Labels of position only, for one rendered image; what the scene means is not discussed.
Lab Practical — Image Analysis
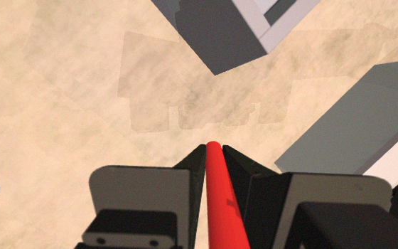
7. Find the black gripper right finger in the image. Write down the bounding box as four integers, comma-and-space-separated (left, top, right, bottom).
222, 145, 392, 249

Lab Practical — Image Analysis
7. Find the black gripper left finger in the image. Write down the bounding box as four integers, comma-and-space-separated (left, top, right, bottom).
89, 144, 206, 249

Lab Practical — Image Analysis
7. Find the red peg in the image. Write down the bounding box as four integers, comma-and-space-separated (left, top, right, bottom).
205, 141, 250, 249

